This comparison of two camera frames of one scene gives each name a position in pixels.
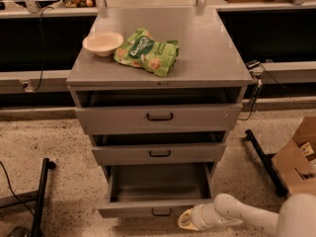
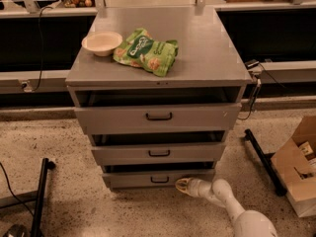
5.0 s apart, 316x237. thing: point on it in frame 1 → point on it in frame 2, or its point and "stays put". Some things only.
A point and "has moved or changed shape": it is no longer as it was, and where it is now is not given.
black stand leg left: [40, 206] stays put
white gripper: [198, 215] → [197, 186]
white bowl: [103, 43] stays put
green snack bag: [143, 50] stays put
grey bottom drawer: [156, 191] has moved or changed shape
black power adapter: [252, 63] stays put
